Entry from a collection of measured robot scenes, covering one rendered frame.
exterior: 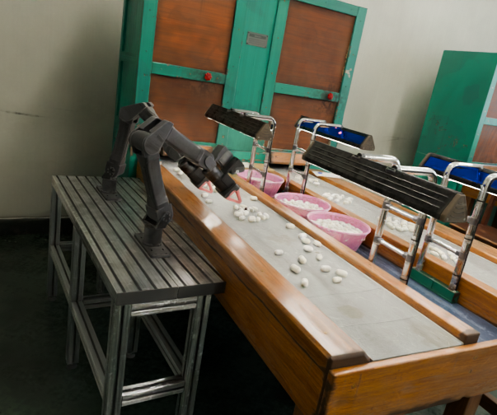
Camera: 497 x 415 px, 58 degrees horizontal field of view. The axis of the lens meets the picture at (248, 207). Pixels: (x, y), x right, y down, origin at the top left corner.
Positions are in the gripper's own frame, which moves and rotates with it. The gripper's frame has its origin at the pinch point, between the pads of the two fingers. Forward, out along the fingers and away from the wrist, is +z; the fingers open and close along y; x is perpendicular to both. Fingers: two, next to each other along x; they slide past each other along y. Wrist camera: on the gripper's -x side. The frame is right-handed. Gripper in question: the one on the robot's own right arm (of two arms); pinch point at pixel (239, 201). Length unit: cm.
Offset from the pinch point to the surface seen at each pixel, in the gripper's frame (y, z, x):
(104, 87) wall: 175, -33, -1
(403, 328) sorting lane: -80, 13, -1
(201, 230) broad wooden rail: -11.7, -9.6, 18.0
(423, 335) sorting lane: -84, 16, -3
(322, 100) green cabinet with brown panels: 93, 48, -91
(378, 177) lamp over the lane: -58, -8, -27
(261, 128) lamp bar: 14.0, -8.2, -28.4
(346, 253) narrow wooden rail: -39.6, 21.3, -11.3
